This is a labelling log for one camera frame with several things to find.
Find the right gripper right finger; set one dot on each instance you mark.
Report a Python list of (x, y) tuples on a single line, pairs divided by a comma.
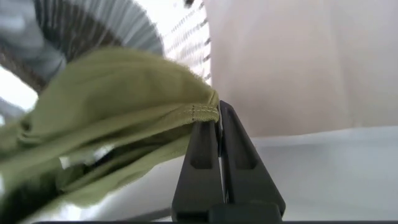
[(245, 183)]

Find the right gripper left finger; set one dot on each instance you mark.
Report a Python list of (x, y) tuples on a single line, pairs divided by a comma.
[(199, 186)]

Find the white laundry basket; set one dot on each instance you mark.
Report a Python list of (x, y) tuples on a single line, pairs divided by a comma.
[(124, 25)]

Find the green shirt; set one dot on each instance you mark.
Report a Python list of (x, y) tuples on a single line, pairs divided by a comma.
[(118, 102)]

